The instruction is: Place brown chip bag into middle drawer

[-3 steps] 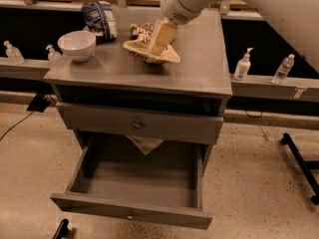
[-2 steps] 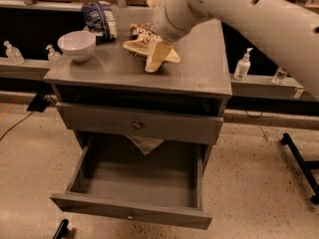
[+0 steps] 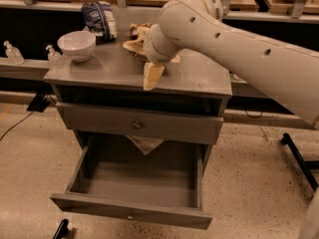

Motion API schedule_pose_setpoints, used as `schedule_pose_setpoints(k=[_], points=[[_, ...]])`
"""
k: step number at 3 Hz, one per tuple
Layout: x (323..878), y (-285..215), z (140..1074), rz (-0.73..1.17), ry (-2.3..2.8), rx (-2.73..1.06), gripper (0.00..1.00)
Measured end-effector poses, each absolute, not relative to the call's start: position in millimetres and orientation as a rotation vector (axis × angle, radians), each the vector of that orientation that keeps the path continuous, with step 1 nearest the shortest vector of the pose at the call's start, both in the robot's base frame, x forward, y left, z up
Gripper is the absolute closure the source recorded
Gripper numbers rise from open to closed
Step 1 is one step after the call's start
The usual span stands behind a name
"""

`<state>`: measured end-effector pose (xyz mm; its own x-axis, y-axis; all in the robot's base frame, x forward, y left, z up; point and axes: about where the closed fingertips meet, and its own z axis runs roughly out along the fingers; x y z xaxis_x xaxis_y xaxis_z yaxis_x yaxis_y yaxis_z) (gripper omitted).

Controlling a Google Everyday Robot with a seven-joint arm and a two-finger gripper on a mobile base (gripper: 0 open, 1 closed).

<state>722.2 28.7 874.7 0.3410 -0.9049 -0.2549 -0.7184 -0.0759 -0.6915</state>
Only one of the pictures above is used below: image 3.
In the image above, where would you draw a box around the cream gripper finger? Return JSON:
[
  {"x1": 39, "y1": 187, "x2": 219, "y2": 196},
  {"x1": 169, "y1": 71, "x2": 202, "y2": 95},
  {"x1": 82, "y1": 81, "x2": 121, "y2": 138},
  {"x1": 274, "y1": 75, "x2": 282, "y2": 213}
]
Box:
[{"x1": 144, "y1": 63, "x2": 164, "y2": 91}]

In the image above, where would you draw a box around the black floor cable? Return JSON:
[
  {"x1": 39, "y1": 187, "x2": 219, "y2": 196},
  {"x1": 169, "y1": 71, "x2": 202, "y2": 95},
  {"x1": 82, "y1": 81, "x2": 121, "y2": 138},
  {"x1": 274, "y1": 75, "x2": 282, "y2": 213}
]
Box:
[{"x1": 0, "y1": 111, "x2": 34, "y2": 141}]

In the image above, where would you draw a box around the grey ledge rail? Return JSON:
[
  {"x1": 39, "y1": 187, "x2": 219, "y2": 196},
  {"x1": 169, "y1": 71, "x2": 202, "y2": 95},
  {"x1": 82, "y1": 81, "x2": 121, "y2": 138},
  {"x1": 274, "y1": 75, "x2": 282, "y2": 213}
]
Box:
[{"x1": 0, "y1": 57, "x2": 268, "y2": 100}]

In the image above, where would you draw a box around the black handle bottom edge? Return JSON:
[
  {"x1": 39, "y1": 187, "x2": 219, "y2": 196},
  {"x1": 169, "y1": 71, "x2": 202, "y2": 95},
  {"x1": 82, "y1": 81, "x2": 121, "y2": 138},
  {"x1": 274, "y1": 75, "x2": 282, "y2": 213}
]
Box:
[{"x1": 53, "y1": 219, "x2": 69, "y2": 239}]

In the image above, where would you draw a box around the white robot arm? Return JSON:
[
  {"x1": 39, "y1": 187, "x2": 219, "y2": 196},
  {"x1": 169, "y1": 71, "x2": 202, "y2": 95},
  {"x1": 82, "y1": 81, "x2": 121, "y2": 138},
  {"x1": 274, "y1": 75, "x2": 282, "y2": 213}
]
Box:
[{"x1": 144, "y1": 0, "x2": 319, "y2": 129}]

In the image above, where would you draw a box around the clear sanitizer bottle far left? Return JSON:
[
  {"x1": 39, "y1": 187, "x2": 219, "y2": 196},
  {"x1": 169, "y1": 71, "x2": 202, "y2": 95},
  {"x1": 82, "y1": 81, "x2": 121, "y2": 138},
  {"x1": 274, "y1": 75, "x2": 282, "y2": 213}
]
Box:
[{"x1": 3, "y1": 41, "x2": 25, "y2": 65}]

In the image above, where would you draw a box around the open lower grey drawer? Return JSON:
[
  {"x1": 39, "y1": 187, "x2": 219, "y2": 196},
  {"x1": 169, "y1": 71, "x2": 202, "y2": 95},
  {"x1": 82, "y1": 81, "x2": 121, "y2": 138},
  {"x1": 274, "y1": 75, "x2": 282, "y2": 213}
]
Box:
[{"x1": 51, "y1": 134, "x2": 212, "y2": 230}]

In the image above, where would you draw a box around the brown chip bag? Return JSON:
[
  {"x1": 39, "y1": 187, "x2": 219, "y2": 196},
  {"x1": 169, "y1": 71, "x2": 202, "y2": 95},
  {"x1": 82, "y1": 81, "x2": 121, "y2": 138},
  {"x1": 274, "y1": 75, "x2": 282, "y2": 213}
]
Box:
[{"x1": 122, "y1": 22, "x2": 181, "y2": 65}]

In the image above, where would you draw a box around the blue chip bag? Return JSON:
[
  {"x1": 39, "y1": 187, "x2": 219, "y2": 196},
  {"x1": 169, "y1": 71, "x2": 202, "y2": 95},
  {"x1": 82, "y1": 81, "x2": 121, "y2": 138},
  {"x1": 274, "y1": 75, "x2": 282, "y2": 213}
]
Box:
[{"x1": 81, "y1": 2, "x2": 117, "y2": 44}]

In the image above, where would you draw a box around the white bowl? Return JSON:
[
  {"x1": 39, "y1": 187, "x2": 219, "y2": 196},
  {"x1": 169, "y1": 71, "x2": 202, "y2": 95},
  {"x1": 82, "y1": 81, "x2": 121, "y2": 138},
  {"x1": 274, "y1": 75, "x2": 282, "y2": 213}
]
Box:
[{"x1": 57, "y1": 31, "x2": 96, "y2": 62}]

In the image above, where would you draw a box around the black floor box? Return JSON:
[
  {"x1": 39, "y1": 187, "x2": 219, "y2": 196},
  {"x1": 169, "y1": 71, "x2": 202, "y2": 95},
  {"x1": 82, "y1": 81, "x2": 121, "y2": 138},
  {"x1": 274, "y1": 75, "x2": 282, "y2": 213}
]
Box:
[{"x1": 27, "y1": 94, "x2": 50, "y2": 113}]

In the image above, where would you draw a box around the black stand leg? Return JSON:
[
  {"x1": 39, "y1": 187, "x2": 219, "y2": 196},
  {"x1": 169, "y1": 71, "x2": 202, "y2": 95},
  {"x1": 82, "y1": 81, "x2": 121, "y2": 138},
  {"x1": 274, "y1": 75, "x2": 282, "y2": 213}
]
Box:
[{"x1": 280, "y1": 132, "x2": 319, "y2": 191}]

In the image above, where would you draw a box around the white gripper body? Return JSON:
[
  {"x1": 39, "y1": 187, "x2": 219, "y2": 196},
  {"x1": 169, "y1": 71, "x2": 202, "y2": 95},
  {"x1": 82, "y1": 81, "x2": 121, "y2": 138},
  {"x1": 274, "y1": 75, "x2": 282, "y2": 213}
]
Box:
[{"x1": 144, "y1": 24, "x2": 176, "y2": 64}]

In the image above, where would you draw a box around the upper grey drawer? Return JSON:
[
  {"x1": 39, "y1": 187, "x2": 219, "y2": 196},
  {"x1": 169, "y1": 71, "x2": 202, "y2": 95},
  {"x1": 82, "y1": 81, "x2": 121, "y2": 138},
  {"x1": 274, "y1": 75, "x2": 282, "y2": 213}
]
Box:
[{"x1": 57, "y1": 103, "x2": 223, "y2": 144}]

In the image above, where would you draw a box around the clear sanitizer bottle near cabinet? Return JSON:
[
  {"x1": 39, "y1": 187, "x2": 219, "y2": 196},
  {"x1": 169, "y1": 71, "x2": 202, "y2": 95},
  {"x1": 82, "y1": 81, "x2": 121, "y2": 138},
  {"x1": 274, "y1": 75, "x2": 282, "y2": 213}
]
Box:
[{"x1": 46, "y1": 45, "x2": 61, "y2": 66}]

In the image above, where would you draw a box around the grey wooden drawer cabinet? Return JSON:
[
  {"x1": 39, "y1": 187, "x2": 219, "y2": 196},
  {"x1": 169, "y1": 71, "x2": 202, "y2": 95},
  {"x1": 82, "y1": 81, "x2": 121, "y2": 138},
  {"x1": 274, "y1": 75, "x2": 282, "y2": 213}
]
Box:
[{"x1": 44, "y1": 6, "x2": 233, "y2": 160}]

